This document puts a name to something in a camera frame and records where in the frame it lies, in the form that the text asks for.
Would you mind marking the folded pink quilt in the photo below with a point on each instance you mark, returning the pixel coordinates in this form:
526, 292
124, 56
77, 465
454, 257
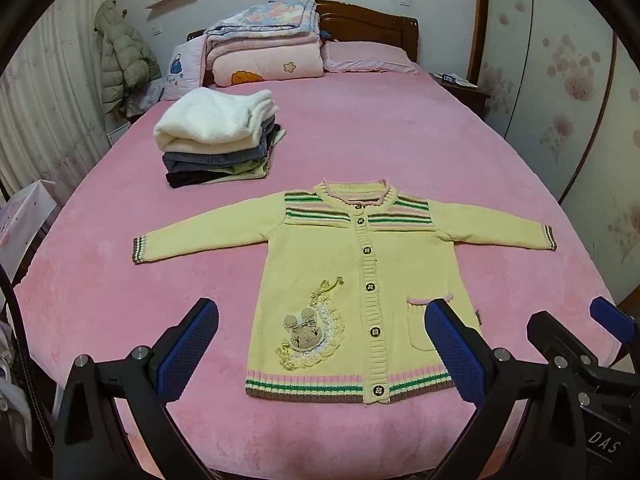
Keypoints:
265, 60

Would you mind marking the khaki padded jacket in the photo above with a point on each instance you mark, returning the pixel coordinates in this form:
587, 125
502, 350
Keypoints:
122, 55

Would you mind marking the folded black garment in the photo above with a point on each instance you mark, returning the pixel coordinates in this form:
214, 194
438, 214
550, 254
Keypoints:
192, 178

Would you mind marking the bed with pink sheet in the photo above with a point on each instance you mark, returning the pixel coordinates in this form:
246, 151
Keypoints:
400, 135

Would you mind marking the white cushion with blue print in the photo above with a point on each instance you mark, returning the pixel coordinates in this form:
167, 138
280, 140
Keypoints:
182, 67

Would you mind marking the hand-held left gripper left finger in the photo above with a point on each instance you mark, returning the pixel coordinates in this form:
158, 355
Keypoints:
187, 345

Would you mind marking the yellow striped knit cardigan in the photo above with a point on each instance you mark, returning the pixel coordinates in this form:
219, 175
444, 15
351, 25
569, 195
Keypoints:
320, 270

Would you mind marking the brown wooden nightstand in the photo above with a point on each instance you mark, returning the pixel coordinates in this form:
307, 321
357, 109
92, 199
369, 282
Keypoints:
467, 95

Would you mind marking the folded white fleece garment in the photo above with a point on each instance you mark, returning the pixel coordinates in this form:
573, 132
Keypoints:
210, 120

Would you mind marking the small blue box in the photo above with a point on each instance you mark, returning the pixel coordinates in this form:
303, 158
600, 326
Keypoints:
447, 78

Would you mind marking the folded patterned quilt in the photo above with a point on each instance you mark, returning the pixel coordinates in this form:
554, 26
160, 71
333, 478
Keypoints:
265, 17

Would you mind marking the folded light green garment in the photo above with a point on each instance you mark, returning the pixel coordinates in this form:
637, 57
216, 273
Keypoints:
250, 169

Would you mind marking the white curtain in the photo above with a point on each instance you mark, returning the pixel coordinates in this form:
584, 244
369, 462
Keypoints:
45, 110

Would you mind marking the brown wooden headboard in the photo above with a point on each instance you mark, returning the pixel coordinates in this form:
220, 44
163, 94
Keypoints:
370, 25

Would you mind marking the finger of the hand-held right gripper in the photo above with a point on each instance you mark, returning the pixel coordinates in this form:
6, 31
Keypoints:
555, 332
607, 311

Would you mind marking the folded grey pants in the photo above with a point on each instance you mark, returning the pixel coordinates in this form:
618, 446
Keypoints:
200, 159

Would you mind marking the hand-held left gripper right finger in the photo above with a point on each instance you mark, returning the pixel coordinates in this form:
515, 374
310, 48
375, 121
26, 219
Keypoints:
452, 350

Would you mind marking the pink pillow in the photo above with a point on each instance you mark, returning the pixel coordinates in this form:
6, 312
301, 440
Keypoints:
367, 57

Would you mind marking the floral wardrobe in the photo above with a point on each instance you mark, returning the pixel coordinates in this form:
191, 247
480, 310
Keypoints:
560, 85

